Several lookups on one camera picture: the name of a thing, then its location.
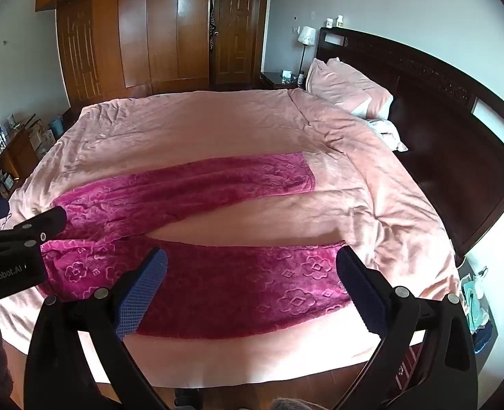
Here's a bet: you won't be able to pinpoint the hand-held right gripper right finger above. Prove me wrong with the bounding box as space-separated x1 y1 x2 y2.
333 247 479 410

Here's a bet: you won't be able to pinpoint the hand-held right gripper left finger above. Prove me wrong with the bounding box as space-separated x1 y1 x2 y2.
24 247 180 410

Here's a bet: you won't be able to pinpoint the magenta fleece pants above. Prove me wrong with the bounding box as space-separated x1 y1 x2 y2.
41 151 357 338

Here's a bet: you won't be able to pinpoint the wooden desk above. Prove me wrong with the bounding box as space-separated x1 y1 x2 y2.
0 113 71 206

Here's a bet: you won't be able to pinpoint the white cardboard box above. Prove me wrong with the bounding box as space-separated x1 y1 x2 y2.
29 129 56 154

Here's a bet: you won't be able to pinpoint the red patterned rug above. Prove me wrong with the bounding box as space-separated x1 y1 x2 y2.
391 344 421 389

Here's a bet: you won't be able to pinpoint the teal bag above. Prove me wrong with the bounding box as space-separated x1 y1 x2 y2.
459 260 498 349

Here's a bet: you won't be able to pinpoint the person's grey trouser leg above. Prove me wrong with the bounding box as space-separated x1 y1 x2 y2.
269 396 321 410

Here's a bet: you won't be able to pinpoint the white pillow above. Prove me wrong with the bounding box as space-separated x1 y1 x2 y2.
365 117 408 152

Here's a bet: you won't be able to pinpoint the dark wooden headboard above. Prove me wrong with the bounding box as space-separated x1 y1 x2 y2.
318 27 504 261

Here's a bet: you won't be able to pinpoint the pink duvet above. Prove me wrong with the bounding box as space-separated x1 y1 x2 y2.
0 87 464 387

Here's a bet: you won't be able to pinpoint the pink pillow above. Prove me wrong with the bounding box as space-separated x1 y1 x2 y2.
312 57 395 120
305 57 332 94

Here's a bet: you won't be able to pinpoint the brown wooden wardrobe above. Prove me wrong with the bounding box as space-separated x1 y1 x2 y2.
36 0 213 107

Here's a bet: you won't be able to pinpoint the dark wooden nightstand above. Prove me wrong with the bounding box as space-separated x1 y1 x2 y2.
261 70 306 90

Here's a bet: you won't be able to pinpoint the dark hanging scarf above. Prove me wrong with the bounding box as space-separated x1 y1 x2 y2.
207 2 218 52

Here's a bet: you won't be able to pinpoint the white shade table lamp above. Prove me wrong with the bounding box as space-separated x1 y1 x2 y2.
297 26 317 73

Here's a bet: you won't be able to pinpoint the brown wooden door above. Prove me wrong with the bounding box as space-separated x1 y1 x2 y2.
211 0 267 88

